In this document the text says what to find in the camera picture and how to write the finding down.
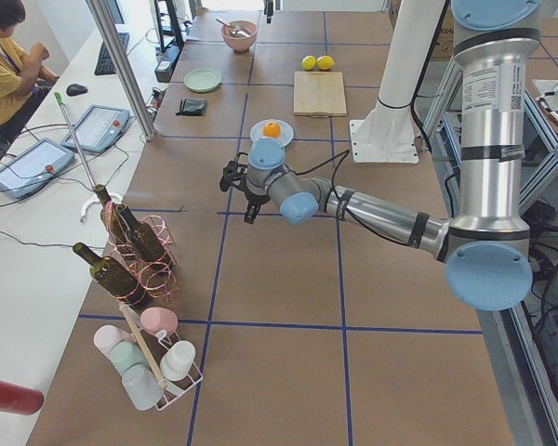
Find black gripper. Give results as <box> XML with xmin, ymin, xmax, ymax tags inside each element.
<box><xmin>219</xmin><ymin>160</ymin><xmax>270</xmax><ymax>224</ymax></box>

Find light blue plate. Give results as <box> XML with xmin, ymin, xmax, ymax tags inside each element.
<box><xmin>249</xmin><ymin>119</ymin><xmax>294</xmax><ymax>147</ymax></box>

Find orange fruit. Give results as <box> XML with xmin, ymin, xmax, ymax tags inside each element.
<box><xmin>262</xmin><ymin>121</ymin><xmax>282</xmax><ymax>138</ymax></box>

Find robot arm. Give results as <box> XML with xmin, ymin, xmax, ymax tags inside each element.
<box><xmin>219</xmin><ymin>1</ymin><xmax>540</xmax><ymax>311</ymax></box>

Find light green plate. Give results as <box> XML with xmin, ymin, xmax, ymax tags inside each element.
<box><xmin>183</xmin><ymin>68</ymin><xmax>222</xmax><ymax>93</ymax></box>

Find metal scoop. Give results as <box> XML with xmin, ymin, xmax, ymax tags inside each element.
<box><xmin>215</xmin><ymin>17</ymin><xmax>251</xmax><ymax>37</ymax></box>

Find pink bowl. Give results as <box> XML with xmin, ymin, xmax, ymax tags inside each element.
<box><xmin>221</xmin><ymin>20</ymin><xmax>258</xmax><ymax>52</ymax></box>

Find lower yellow lemon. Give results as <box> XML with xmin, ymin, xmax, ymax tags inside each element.
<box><xmin>301</xmin><ymin>55</ymin><xmax>317</xmax><ymax>72</ymax></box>

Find yellow lemon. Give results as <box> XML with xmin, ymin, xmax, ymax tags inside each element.
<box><xmin>316</xmin><ymin>55</ymin><xmax>335</xmax><ymax>72</ymax></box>
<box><xmin>301</xmin><ymin>55</ymin><xmax>317</xmax><ymax>72</ymax></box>

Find upper yellow lemon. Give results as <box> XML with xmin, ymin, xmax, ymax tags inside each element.
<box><xmin>316</xmin><ymin>55</ymin><xmax>335</xmax><ymax>72</ymax></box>

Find wooden cutting board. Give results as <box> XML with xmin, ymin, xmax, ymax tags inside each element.
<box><xmin>293</xmin><ymin>72</ymin><xmax>347</xmax><ymax>117</ymax></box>

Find dark wine bottle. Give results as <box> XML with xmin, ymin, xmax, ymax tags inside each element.
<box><xmin>94</xmin><ymin>184</ymin><xmax>133</xmax><ymax>256</ymax></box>
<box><xmin>73</xmin><ymin>243</ymin><xmax>152</xmax><ymax>311</ymax></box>
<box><xmin>117</xmin><ymin>204</ymin><xmax>173</xmax><ymax>270</ymax></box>

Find folded grey cloth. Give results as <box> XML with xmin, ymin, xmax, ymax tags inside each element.
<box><xmin>176</xmin><ymin>98</ymin><xmax>207</xmax><ymax>116</ymax></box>

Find pink cup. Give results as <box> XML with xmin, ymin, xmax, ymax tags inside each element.
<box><xmin>140</xmin><ymin>307</ymin><xmax>179</xmax><ymax>335</ymax></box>

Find white cup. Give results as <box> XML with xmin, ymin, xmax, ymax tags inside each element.
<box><xmin>160</xmin><ymin>340</ymin><xmax>196</xmax><ymax>381</ymax></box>

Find teach pendant tablet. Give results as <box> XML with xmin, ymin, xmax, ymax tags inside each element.
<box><xmin>0</xmin><ymin>138</ymin><xmax>74</xmax><ymax>199</ymax></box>
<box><xmin>73</xmin><ymin>105</ymin><xmax>130</xmax><ymax>154</ymax></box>

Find black keyboard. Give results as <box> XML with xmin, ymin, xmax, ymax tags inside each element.
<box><xmin>94</xmin><ymin>32</ymin><xmax>129</xmax><ymax>76</ymax></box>

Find white cup rack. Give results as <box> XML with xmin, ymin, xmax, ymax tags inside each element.
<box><xmin>120</xmin><ymin>305</ymin><xmax>203</xmax><ymax>411</ymax></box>

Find black computer mouse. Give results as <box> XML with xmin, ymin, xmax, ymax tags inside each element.
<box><xmin>66</xmin><ymin>83</ymin><xmax>88</xmax><ymax>97</ymax></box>

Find person in yellow shirt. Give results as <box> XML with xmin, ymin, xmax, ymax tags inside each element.
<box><xmin>0</xmin><ymin>0</ymin><xmax>60</xmax><ymax>144</ymax></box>

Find red thermos bottle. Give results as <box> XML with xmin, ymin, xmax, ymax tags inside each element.
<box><xmin>0</xmin><ymin>380</ymin><xmax>44</xmax><ymax>415</ymax></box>

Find copper wire bottle rack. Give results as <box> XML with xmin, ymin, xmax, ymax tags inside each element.
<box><xmin>101</xmin><ymin>200</ymin><xmax>179</xmax><ymax>302</ymax></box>

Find aluminium frame post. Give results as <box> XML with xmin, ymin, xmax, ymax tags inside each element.
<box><xmin>86</xmin><ymin>0</ymin><xmax>156</xmax><ymax>141</ymax></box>

